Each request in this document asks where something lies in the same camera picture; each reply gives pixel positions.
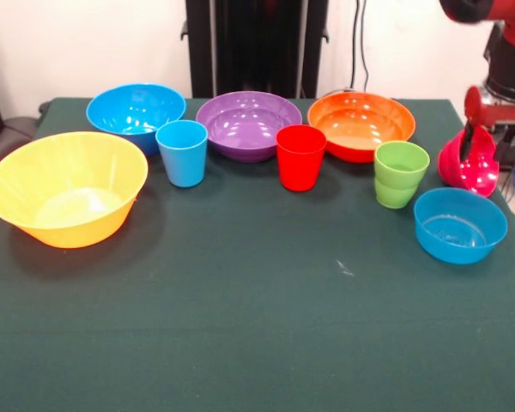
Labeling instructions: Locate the pink bowl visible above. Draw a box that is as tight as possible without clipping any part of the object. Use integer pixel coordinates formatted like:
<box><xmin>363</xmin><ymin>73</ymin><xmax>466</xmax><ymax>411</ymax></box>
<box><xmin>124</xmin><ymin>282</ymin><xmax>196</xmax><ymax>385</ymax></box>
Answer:
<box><xmin>437</xmin><ymin>124</ymin><xmax>501</xmax><ymax>198</ymax></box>

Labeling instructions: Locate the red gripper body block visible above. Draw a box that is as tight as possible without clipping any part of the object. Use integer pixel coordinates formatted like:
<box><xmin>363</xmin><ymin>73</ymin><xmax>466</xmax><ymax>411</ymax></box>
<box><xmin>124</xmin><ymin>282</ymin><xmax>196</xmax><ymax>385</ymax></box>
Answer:
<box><xmin>463</xmin><ymin>85</ymin><xmax>515</xmax><ymax>126</ymax></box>

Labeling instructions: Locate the purple bowl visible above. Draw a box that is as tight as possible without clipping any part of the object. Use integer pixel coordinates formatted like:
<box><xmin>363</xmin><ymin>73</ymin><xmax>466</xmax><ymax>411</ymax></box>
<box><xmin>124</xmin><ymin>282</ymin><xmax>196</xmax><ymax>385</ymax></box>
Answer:
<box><xmin>195</xmin><ymin>90</ymin><xmax>304</xmax><ymax>163</ymax></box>

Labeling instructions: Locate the black hanging cable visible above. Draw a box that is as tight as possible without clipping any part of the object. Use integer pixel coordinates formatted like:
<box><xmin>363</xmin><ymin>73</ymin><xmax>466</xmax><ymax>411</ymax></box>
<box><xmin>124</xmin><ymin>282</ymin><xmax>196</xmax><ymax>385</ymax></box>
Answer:
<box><xmin>349</xmin><ymin>0</ymin><xmax>371</xmax><ymax>94</ymax></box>

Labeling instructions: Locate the large yellow bowl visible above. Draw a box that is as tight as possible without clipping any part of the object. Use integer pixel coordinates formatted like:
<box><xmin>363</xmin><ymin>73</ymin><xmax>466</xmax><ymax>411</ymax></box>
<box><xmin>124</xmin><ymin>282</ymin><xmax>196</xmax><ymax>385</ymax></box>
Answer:
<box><xmin>0</xmin><ymin>130</ymin><xmax>149</xmax><ymax>250</ymax></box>

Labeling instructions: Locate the large blue bowl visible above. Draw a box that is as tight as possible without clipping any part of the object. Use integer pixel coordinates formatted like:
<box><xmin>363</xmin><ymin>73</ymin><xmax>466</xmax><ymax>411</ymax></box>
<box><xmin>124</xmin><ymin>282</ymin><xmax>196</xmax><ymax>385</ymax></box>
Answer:
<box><xmin>85</xmin><ymin>82</ymin><xmax>188</xmax><ymax>156</ymax></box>

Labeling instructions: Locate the green cup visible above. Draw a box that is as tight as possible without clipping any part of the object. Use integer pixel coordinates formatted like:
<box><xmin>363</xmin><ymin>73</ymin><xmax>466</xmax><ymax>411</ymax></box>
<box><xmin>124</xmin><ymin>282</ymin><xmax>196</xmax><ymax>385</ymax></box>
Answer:
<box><xmin>373</xmin><ymin>140</ymin><xmax>431</xmax><ymax>210</ymax></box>

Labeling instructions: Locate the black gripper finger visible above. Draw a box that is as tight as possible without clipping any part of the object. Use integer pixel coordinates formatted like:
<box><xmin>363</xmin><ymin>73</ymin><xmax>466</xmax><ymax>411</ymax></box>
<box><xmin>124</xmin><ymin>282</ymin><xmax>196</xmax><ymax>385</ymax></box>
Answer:
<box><xmin>493</xmin><ymin>122</ymin><xmax>515</xmax><ymax>163</ymax></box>
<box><xmin>462</xmin><ymin>120</ymin><xmax>477</xmax><ymax>158</ymax></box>

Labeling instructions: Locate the dark green tablecloth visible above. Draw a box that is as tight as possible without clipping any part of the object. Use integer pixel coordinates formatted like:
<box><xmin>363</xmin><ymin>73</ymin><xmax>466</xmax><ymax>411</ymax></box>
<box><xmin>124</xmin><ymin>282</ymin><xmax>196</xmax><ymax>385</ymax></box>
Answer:
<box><xmin>0</xmin><ymin>97</ymin><xmax>515</xmax><ymax>412</ymax></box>

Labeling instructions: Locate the blue cup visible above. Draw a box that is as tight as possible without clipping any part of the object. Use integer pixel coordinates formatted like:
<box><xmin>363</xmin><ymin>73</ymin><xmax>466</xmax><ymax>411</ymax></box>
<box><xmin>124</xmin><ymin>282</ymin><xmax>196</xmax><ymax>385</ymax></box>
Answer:
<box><xmin>154</xmin><ymin>119</ymin><xmax>209</xmax><ymax>188</ymax></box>

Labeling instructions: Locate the orange bowl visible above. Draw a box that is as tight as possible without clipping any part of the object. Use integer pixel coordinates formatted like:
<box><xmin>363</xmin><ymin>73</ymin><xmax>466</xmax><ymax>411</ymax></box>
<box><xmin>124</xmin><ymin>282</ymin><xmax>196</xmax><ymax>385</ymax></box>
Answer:
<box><xmin>306</xmin><ymin>91</ymin><xmax>417</xmax><ymax>164</ymax></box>

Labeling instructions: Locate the red cup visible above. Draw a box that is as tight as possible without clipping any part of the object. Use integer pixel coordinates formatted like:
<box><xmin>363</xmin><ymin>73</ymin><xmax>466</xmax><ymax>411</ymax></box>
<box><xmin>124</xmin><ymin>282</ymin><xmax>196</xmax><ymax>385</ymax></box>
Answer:
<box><xmin>276</xmin><ymin>124</ymin><xmax>328</xmax><ymax>193</ymax></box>

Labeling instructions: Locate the small blue bowl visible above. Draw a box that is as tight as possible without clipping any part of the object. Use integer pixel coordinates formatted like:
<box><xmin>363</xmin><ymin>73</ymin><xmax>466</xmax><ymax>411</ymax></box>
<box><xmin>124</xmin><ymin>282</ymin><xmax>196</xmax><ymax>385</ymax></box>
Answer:
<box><xmin>413</xmin><ymin>187</ymin><xmax>509</xmax><ymax>265</ymax></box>

